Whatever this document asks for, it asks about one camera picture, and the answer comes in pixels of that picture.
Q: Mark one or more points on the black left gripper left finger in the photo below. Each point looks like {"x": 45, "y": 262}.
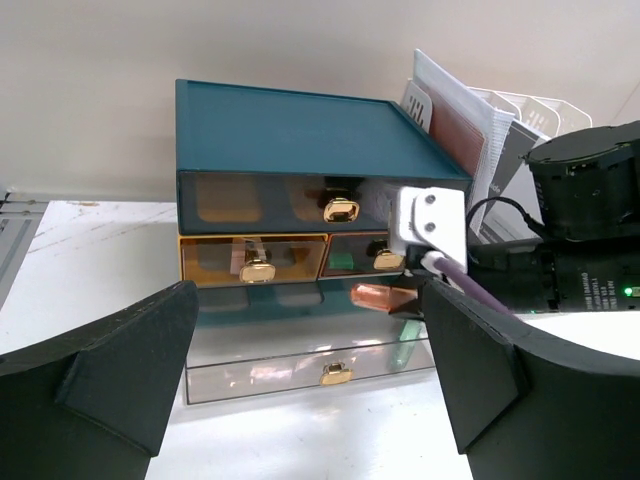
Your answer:
{"x": 94, "y": 402}

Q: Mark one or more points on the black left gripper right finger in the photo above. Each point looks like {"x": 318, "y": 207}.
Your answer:
{"x": 525, "y": 404}

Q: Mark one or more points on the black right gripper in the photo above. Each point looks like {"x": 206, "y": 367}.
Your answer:
{"x": 585, "y": 255}

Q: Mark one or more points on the grey booklet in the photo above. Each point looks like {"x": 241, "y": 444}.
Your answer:
{"x": 512, "y": 180}

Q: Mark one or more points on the dark drawer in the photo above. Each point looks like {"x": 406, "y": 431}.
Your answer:
{"x": 259, "y": 340}

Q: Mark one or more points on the clear zip folder red paper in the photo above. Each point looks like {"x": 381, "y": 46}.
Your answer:
{"x": 466, "y": 126}

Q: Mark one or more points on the green cap black highlighter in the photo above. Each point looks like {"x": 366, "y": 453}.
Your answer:
{"x": 341, "y": 261}

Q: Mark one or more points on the white file rack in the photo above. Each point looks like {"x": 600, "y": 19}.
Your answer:
{"x": 548, "y": 116}

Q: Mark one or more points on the teal drawer organizer cabinet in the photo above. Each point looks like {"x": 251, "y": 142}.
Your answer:
{"x": 247, "y": 129}

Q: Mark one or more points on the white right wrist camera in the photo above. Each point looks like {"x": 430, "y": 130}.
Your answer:
{"x": 429, "y": 217}

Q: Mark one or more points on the aluminium frame rail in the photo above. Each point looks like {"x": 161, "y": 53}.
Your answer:
{"x": 21, "y": 214}

